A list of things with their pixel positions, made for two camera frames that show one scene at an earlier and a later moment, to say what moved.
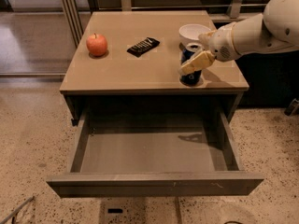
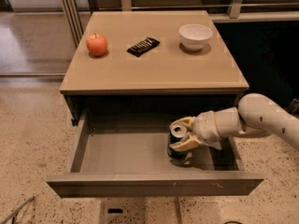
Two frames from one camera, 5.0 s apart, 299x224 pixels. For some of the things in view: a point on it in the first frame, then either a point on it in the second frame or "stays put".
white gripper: [220, 45] → [206, 127]
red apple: [96, 45] stays put
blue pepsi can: [192, 77] → [177, 133]
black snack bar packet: [142, 47] stays put
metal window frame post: [72, 13] stays put
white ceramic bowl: [190, 33] stays put
